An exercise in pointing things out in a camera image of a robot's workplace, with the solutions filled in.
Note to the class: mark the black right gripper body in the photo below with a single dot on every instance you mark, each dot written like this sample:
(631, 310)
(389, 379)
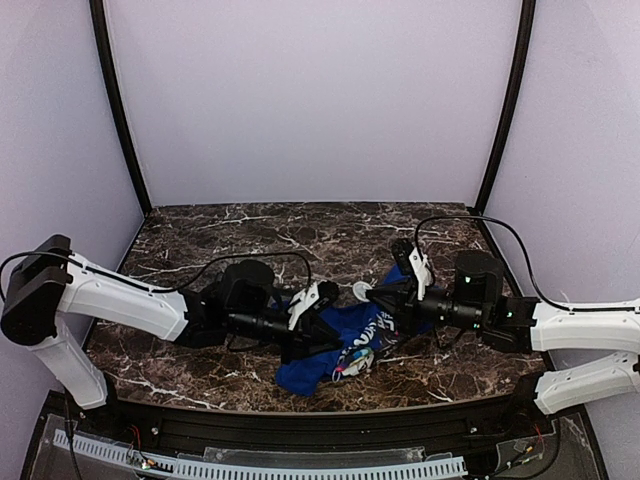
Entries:
(409, 298)

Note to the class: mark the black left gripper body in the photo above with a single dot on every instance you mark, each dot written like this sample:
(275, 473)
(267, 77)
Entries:
(300, 333)

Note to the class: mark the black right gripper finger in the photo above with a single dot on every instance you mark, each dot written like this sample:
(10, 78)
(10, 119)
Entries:
(392, 289)
(391, 304)

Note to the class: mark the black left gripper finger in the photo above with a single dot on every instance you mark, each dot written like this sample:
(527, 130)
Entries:
(302, 352)
(324, 333)

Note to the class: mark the blue printed t-shirt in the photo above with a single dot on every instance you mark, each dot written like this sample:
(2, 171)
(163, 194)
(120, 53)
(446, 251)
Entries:
(360, 325)

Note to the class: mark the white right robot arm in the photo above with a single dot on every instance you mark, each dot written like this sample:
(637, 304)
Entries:
(525, 325)

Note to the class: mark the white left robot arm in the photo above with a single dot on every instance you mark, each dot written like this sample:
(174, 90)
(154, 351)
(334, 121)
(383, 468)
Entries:
(53, 280)

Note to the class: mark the rainbow flower plush brooch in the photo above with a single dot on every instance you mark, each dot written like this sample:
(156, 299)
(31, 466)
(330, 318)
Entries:
(353, 364)

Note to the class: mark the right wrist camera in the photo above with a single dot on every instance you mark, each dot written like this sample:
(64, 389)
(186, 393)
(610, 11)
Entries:
(440, 275)

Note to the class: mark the black front aluminium rail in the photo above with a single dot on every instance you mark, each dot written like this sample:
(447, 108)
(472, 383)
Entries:
(464, 426)

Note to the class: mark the white slotted cable duct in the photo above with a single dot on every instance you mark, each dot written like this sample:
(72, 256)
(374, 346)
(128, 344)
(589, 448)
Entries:
(215, 463)

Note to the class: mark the right black frame post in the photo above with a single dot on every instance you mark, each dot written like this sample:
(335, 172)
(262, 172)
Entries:
(509, 104)

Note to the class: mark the black frame post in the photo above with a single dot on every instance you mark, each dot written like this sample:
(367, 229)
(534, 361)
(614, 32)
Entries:
(509, 104)
(119, 117)

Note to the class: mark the left black frame post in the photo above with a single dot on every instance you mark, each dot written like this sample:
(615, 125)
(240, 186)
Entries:
(119, 117)

